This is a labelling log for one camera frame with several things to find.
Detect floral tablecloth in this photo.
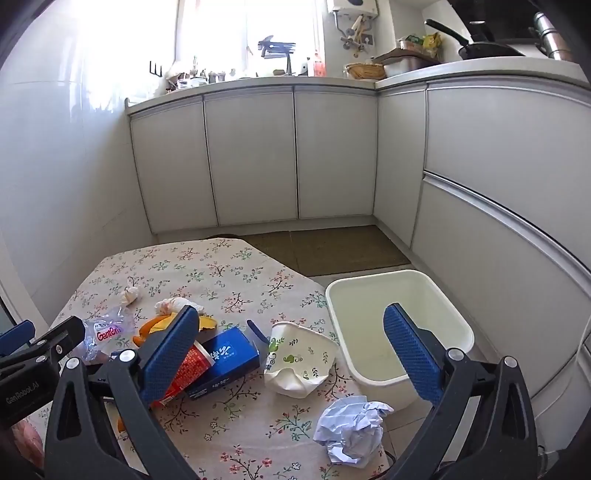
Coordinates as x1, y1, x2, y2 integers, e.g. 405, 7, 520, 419
28, 237, 393, 480

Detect clear plastic bottle red label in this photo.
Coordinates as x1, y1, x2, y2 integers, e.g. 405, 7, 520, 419
83, 307, 134, 365

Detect white plastic bin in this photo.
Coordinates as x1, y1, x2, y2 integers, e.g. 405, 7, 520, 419
324, 270, 475, 411

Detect yellow green food packet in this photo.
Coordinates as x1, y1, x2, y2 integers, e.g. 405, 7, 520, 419
418, 32, 444, 61

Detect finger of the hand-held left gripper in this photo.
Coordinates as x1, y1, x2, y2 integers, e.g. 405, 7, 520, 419
0, 320, 37, 356
0, 316, 87, 370

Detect dark kitchen faucet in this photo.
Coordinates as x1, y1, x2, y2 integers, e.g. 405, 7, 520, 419
257, 34, 297, 75

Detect white kitchen cabinet four doors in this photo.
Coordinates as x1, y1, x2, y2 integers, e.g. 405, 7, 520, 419
127, 85, 379, 234

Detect white water heater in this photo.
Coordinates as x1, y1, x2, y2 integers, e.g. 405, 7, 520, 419
327, 0, 379, 14

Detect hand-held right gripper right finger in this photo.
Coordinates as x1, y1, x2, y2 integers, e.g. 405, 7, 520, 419
383, 302, 539, 480

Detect large crumpled white tissue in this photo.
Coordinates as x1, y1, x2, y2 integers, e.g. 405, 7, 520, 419
154, 298, 204, 317

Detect crumpled white paper ball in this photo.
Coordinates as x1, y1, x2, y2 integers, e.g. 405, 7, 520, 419
313, 396, 395, 466

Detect black frying pan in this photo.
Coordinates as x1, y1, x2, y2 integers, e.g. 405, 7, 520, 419
425, 18, 527, 61

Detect red snack packet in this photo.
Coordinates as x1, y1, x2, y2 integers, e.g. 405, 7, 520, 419
150, 344, 215, 409

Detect wooden cutting board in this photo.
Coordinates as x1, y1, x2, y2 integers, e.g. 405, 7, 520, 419
373, 47, 439, 65

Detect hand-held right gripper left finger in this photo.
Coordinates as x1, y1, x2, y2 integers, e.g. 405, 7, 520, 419
44, 305, 208, 480

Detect yellow snack packet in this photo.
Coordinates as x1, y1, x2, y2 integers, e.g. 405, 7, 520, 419
148, 311, 219, 344

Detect wicker basket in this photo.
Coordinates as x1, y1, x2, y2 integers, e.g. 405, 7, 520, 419
344, 62, 386, 80

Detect crushed floral paper cup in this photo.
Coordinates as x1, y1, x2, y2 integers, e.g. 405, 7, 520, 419
264, 320, 340, 398

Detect white kitchen cabinet with drawers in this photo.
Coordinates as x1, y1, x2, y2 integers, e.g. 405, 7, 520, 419
373, 69, 591, 416

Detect blue cardboard box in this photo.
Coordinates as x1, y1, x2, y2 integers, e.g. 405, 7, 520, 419
185, 319, 269, 401

